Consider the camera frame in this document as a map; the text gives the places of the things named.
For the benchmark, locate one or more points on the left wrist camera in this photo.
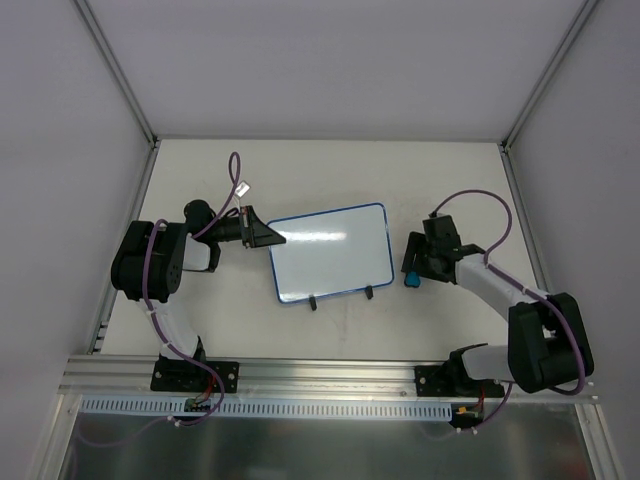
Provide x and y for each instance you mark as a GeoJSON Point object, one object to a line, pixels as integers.
{"type": "Point", "coordinates": [242, 189]}

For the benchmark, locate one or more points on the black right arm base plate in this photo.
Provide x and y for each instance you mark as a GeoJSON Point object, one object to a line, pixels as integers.
{"type": "Point", "coordinates": [435, 382]}

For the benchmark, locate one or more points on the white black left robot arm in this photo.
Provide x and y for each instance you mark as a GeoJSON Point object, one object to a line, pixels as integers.
{"type": "Point", "coordinates": [148, 268]}

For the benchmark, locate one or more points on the aluminium frame post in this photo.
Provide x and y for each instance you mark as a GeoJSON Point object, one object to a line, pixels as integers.
{"type": "Point", "coordinates": [98, 36]}
{"type": "Point", "coordinates": [551, 68]}

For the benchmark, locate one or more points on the blue whiteboard eraser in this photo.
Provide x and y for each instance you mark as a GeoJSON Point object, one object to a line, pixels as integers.
{"type": "Point", "coordinates": [412, 280]}

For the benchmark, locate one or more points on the left aluminium frame post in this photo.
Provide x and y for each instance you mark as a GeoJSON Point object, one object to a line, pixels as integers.
{"type": "Point", "coordinates": [98, 36]}

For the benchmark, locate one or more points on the aluminium front rail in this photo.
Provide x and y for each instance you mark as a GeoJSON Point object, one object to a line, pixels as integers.
{"type": "Point", "coordinates": [258, 378]}

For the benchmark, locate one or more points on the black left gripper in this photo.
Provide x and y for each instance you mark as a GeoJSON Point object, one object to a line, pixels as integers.
{"type": "Point", "coordinates": [248, 226]}

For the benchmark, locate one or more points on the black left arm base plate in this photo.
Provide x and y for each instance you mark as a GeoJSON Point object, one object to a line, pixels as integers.
{"type": "Point", "coordinates": [180, 376]}

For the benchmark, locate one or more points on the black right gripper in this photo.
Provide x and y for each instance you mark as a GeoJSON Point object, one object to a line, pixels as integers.
{"type": "Point", "coordinates": [417, 257]}

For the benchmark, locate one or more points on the slotted white cable duct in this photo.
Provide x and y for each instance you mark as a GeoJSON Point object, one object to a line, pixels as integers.
{"type": "Point", "coordinates": [269, 408]}

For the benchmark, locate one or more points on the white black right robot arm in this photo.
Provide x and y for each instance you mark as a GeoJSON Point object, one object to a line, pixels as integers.
{"type": "Point", "coordinates": [547, 345]}

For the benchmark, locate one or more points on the blue framed whiteboard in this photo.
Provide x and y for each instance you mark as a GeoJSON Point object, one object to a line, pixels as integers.
{"type": "Point", "coordinates": [332, 252]}

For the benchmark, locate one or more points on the right aluminium frame post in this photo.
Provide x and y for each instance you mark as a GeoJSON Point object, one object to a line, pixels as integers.
{"type": "Point", "coordinates": [551, 68]}

